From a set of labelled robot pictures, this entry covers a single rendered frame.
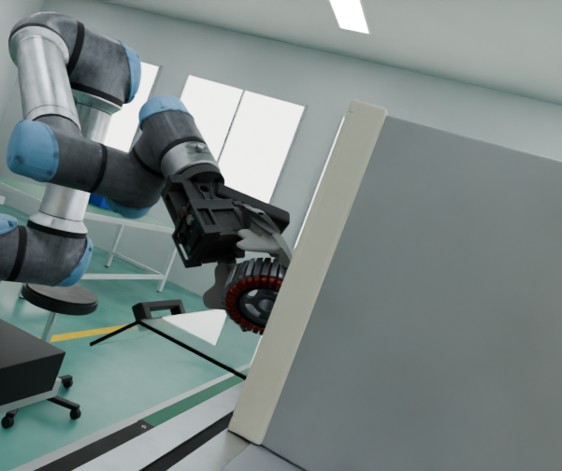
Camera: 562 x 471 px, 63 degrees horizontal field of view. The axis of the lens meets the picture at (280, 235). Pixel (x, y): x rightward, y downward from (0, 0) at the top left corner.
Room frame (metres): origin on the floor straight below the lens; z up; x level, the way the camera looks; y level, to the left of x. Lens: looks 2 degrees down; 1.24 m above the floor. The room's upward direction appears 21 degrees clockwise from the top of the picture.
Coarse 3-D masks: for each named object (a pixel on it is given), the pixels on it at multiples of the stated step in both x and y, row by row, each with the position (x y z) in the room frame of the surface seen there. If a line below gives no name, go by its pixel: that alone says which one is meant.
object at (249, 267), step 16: (240, 272) 0.52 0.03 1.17; (256, 272) 0.51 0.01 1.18; (272, 272) 0.51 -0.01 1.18; (224, 288) 0.53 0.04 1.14; (240, 288) 0.52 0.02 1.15; (256, 288) 0.52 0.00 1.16; (272, 288) 0.52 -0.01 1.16; (224, 304) 0.55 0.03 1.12; (240, 304) 0.54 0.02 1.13; (256, 304) 0.54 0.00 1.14; (272, 304) 0.56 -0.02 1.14; (240, 320) 0.56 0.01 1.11; (256, 320) 0.56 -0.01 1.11
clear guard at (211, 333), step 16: (144, 320) 0.56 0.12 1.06; (160, 320) 0.58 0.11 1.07; (176, 320) 0.61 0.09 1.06; (192, 320) 0.64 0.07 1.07; (208, 320) 0.67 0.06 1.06; (224, 320) 0.70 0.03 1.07; (112, 336) 0.57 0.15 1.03; (128, 336) 0.62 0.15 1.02; (176, 336) 0.54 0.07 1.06; (192, 336) 0.56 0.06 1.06; (208, 336) 0.59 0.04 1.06; (224, 336) 0.61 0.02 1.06; (240, 336) 0.64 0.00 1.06; (256, 336) 0.67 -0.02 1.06; (208, 352) 0.53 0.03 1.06; (224, 352) 0.55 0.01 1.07; (240, 352) 0.57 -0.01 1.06; (224, 368) 0.51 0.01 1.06; (240, 368) 0.52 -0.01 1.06
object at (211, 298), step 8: (224, 264) 0.60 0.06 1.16; (232, 264) 0.61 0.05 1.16; (216, 272) 0.59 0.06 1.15; (224, 272) 0.60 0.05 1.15; (216, 280) 0.59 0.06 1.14; (224, 280) 0.59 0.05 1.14; (216, 288) 0.59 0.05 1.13; (208, 296) 0.58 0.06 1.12; (216, 296) 0.58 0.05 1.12; (208, 304) 0.57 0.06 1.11; (216, 304) 0.58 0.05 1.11; (240, 328) 0.59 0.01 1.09
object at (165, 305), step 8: (136, 304) 0.63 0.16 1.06; (144, 304) 0.64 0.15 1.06; (152, 304) 0.65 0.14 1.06; (160, 304) 0.67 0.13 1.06; (168, 304) 0.69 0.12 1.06; (176, 304) 0.71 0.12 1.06; (136, 312) 0.63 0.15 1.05; (144, 312) 0.63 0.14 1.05; (176, 312) 0.71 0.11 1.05; (184, 312) 0.72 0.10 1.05; (136, 320) 0.63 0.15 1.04
